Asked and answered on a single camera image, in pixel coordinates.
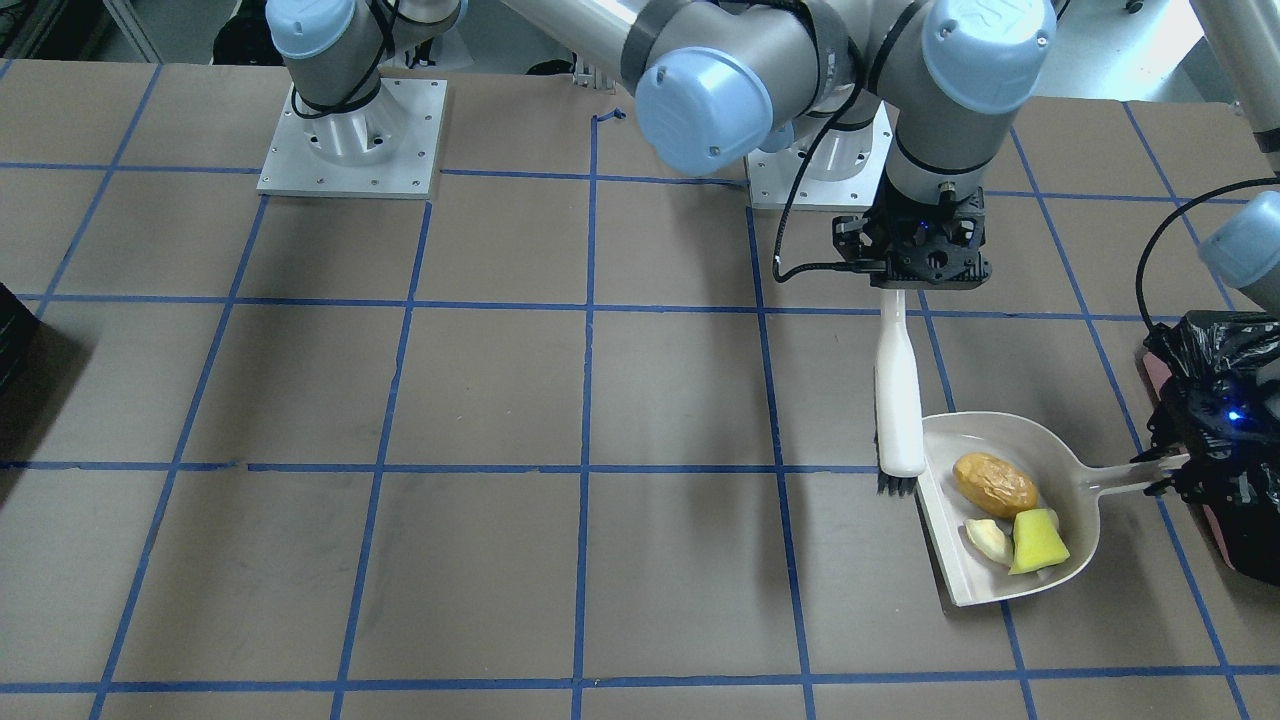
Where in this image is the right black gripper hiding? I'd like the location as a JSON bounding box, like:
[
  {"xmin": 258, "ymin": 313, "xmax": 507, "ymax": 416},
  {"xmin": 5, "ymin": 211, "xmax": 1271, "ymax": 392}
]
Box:
[{"xmin": 832, "ymin": 186, "xmax": 991, "ymax": 291}]

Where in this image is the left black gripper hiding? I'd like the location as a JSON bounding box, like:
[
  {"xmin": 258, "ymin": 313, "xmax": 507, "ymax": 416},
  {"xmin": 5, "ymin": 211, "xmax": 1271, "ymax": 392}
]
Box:
[{"xmin": 1149, "ymin": 375, "xmax": 1279, "ymax": 507}]

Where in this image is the white hand brush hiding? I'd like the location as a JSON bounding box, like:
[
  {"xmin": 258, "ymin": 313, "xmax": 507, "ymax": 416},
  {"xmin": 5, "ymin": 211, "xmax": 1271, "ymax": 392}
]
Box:
[{"xmin": 874, "ymin": 290, "xmax": 927, "ymax": 497}]

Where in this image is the white dustpan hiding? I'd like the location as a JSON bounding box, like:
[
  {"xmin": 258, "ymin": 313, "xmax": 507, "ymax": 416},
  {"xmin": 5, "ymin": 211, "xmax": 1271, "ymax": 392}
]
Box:
[{"xmin": 916, "ymin": 411, "xmax": 1189, "ymax": 606}]

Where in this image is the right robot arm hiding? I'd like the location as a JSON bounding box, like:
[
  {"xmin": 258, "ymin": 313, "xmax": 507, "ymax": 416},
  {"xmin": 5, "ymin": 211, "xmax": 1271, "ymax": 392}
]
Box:
[{"xmin": 511, "ymin": 1, "xmax": 1057, "ymax": 290}]

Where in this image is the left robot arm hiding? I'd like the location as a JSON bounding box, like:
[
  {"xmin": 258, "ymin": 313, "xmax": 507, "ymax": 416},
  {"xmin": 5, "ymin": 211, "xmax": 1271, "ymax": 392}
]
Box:
[{"xmin": 1146, "ymin": 1, "xmax": 1277, "ymax": 514}]

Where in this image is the black lined pink bin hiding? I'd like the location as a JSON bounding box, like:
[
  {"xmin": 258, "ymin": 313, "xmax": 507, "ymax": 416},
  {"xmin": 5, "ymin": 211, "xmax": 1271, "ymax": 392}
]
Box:
[{"xmin": 1144, "ymin": 311, "xmax": 1279, "ymax": 585}]

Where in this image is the black bin far side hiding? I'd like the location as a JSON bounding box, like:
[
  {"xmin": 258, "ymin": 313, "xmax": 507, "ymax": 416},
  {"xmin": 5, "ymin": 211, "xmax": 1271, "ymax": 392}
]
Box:
[{"xmin": 1, "ymin": 283, "xmax": 40, "ymax": 395}]

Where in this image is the yellow green sponge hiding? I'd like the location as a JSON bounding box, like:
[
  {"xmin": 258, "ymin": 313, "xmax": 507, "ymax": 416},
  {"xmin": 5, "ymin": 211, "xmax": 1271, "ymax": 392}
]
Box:
[{"xmin": 1009, "ymin": 509, "xmax": 1070, "ymax": 575}]

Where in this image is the brown potato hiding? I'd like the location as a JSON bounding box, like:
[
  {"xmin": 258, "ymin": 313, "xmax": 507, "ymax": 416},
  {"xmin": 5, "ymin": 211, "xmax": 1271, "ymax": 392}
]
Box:
[{"xmin": 954, "ymin": 452, "xmax": 1039, "ymax": 519}]

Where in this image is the pale apple slice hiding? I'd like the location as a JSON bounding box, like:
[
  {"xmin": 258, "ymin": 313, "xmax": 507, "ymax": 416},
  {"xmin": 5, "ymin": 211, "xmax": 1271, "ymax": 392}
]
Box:
[{"xmin": 964, "ymin": 518, "xmax": 1015, "ymax": 568}]

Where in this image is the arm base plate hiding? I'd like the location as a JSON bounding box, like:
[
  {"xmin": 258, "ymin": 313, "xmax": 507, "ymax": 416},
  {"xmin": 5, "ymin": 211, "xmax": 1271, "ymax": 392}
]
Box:
[
  {"xmin": 745, "ymin": 102, "xmax": 893, "ymax": 214},
  {"xmin": 257, "ymin": 79, "xmax": 448, "ymax": 201}
]

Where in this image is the black braided cable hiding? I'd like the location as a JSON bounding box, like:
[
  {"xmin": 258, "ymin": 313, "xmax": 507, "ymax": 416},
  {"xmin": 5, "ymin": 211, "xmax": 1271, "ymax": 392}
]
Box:
[{"xmin": 772, "ymin": 90, "xmax": 891, "ymax": 284}]

